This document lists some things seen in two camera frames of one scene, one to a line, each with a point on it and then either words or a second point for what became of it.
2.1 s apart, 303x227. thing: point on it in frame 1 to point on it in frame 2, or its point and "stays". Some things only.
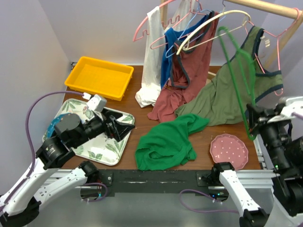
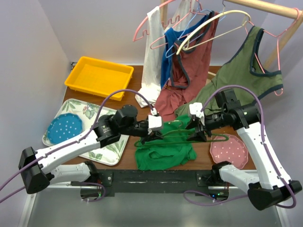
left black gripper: (120, 129) to (152, 135)
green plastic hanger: (239, 47) to (181, 124)
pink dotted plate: (226, 148) stays
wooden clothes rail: (294, 14) stays
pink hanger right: (278, 36) stays
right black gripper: (265, 114) to (200, 135)
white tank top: (148, 94) stays
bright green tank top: (168, 144) stays
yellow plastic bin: (102, 78) stays
